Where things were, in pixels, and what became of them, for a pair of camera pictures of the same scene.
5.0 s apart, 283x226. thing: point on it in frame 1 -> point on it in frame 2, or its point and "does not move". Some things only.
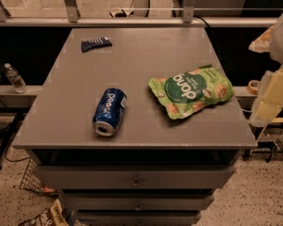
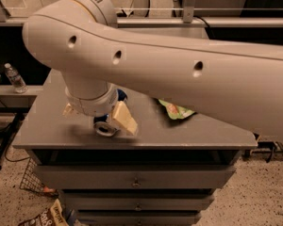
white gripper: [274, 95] -> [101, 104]
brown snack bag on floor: [55, 216] does not move
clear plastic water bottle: [19, 84] does not move
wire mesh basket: [31, 181] does not move
